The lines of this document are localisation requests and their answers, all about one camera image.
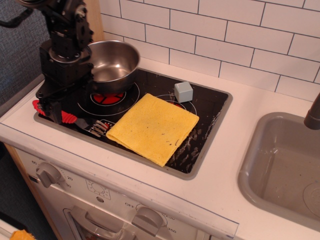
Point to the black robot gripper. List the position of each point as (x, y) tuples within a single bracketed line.
[(62, 76)]

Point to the red handled metal fork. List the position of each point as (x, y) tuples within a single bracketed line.
[(93, 126)]

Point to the stainless steel pot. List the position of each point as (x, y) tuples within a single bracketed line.
[(115, 65)]

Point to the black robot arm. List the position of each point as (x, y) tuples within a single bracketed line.
[(67, 24)]

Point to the grey left oven knob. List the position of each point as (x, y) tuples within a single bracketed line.
[(48, 174)]

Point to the grey oven knob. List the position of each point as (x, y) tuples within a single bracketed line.
[(48, 174), (148, 220)]

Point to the yellow folded cloth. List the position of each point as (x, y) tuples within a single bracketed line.
[(153, 128)]

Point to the grey blue toy block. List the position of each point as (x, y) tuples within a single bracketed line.
[(183, 92)]

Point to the black toy stovetop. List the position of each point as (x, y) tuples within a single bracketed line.
[(209, 104)]

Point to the orange black object on floor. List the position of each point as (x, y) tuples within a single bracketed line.
[(21, 235)]

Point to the grey right oven knob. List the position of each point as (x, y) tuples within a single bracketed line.
[(148, 220)]

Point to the grey plastic sink basin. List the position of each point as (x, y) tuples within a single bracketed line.
[(281, 169)]

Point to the wooden side post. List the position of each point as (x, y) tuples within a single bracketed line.
[(94, 19)]

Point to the grey oven door handle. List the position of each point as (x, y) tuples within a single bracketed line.
[(99, 225)]

